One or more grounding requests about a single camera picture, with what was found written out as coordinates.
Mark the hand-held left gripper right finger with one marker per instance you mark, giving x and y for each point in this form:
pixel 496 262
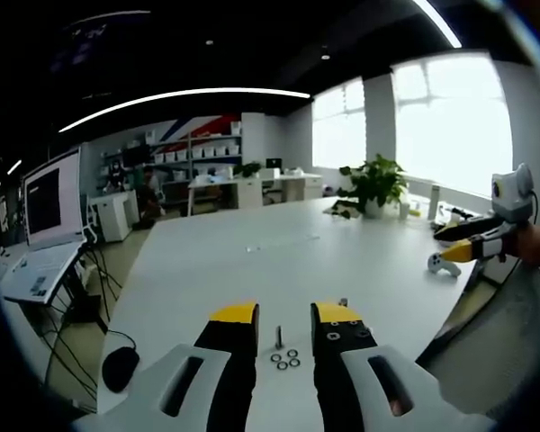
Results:
pixel 342 373

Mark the tall white carton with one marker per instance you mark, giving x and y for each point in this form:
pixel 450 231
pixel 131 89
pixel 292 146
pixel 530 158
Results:
pixel 434 202

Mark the white background desk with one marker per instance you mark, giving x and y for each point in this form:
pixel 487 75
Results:
pixel 252 189

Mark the white laptop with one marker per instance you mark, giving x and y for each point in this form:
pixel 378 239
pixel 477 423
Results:
pixel 49 225

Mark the long ceiling light strip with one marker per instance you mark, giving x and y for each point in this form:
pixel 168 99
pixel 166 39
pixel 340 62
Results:
pixel 180 101

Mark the white drawer cabinet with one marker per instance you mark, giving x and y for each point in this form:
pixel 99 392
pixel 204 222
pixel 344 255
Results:
pixel 114 216

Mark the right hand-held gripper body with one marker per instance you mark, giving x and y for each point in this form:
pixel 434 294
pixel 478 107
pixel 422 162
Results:
pixel 514 193

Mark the small white cup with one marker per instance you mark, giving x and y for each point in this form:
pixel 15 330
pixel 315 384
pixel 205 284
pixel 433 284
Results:
pixel 403 210

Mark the grey mesh chair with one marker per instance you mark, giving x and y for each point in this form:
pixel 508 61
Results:
pixel 504 342

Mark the white laptop keyboard tray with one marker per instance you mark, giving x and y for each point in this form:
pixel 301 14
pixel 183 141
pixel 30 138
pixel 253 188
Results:
pixel 49 288

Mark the metal threaded stud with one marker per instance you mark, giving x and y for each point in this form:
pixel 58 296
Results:
pixel 278 337

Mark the shelf with white boxes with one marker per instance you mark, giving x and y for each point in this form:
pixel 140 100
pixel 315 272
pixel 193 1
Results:
pixel 198 153

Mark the short ceiling light strip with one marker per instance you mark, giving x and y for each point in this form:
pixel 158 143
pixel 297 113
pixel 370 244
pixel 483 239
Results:
pixel 436 20

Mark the white game controller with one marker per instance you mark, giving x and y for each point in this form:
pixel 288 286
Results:
pixel 443 265

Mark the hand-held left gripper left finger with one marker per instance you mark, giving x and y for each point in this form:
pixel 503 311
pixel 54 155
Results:
pixel 225 373

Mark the metal washer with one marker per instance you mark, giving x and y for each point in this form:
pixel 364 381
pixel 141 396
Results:
pixel 282 366
pixel 276 358
pixel 290 352
pixel 295 361

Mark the potted green plant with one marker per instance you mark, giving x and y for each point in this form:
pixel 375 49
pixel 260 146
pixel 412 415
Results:
pixel 378 186

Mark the black computer mouse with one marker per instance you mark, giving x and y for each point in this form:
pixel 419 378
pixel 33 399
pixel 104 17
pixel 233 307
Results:
pixel 119 370

